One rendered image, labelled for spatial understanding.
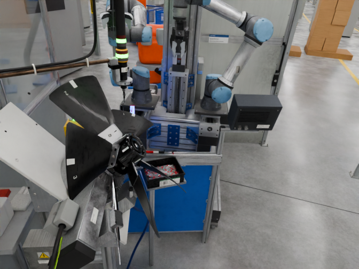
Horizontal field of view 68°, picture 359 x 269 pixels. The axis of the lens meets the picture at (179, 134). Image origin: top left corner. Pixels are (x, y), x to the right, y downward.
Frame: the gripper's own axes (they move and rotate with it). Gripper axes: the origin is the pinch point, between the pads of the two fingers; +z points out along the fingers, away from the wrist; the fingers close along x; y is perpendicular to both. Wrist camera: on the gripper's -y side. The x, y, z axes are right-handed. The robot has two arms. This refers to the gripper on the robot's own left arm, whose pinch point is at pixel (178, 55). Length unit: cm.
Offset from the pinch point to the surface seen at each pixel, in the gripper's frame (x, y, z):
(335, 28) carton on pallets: -489, 601, 66
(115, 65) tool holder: 27, -54, -10
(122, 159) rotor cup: 25, -66, 23
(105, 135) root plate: 32, -58, 18
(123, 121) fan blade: 28, -36, 24
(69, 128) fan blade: 37, -81, 1
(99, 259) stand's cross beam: 40, -66, 86
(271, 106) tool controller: -51, -21, 20
